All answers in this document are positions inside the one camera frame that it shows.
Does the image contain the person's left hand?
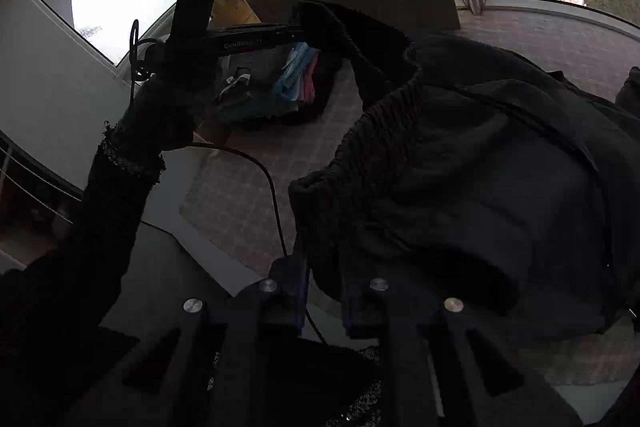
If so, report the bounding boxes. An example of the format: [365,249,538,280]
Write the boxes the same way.
[122,72,217,152]

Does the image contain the pine wood board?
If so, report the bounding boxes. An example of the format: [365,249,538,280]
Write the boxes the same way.
[210,0,262,26]

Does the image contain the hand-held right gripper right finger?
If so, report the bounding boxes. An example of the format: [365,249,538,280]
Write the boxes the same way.
[344,276,583,427]

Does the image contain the black cable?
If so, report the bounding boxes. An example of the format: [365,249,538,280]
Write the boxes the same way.
[129,19,328,345]

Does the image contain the white railing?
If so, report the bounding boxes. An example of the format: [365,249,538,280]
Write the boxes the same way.
[0,132,86,268]

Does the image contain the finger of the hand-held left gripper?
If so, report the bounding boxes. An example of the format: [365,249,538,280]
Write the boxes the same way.
[210,23,307,40]

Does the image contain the black pants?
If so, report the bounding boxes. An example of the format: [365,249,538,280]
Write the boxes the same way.
[289,0,640,343]

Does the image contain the stack of folded clothes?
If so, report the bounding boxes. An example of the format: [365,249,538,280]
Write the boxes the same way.
[215,42,346,128]

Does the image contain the dark cloth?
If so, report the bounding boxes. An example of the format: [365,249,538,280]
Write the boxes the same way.
[615,66,640,115]

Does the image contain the person's left forearm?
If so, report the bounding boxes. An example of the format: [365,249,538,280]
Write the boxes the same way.
[0,122,167,427]

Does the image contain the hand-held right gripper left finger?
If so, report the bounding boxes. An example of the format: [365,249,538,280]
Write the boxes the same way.
[65,252,309,427]

